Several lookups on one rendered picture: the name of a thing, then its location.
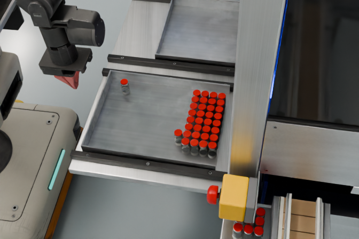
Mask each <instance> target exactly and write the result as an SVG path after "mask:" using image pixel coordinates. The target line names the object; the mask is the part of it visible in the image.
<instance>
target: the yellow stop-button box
mask: <svg viewBox="0 0 359 239"><path fill-rule="evenodd" d="M257 182H258V178H252V177H250V178H248V177H243V176H236V175H231V174H225V175H224V176H223V182H222V188H220V194H219V199H218V203H219V213H218V216H219V218H221V219H228V220H234V221H241V222H242V221H244V222H246V223H250V224H251V223H252V222H253V217H254V211H255V202H256V192H257Z"/></svg>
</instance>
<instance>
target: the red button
mask: <svg viewBox="0 0 359 239"><path fill-rule="evenodd" d="M219 194H220V193H218V186H215V185H211V186H210V187H209V188H208V191H207V202H208V203H209V204H214V205H216V203H217V199H218V198H219Z"/></svg>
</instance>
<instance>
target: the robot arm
mask: <svg viewBox="0 0 359 239"><path fill-rule="evenodd" d="M16 4H17V5H18V6H19V7H20V8H22V9H23V10H24V11H25V12H27V13H28V14H29V15H30V17H31V19H32V22H33V25H34V26H37V27H39V29H40V32H41V34H42V37H43V39H44V42H45V44H46V47H47V48H46V50H45V52H44V54H43V56H42V58H41V60H40V62H39V64H38V65H39V67H40V69H41V70H42V72H43V74H44V75H54V77H55V78H56V79H58V80H60V81H62V82H64V83H66V84H67V85H69V86H70V87H72V88H73V89H77V87H78V85H79V72H80V71H81V73H82V74H83V73H85V70H86V68H87V67H86V64H87V62H91V60H92V50H91V48H86V47H76V46H75V45H84V46H95V47H101V46H102V44H103V42H104V38H105V24H104V21H103V19H102V18H101V17H100V14H99V13H98V12H97V11H93V10H85V9H78V8H77V6H76V5H65V0H16Z"/></svg>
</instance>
